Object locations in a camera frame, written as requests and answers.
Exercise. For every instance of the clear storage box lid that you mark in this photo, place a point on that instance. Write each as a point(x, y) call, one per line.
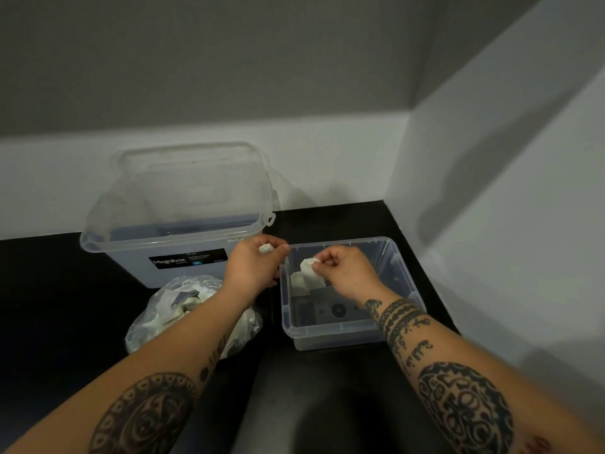
point(189, 184)

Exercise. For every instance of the person's right hand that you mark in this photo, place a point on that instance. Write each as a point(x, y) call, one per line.
point(352, 274)

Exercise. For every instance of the person's left hand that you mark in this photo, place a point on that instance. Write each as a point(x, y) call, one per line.
point(250, 274)

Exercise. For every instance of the large clear storage box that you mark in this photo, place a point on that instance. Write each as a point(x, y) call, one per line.
point(123, 264)

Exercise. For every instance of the person's right forearm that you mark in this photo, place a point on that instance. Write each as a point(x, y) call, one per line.
point(472, 382)

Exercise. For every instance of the person's left forearm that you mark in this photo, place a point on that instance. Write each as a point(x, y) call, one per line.
point(142, 387)

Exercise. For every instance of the clear plastic bag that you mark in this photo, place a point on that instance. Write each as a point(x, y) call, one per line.
point(142, 326)

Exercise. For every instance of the small clear plastic bin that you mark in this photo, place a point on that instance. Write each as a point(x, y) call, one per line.
point(331, 335)

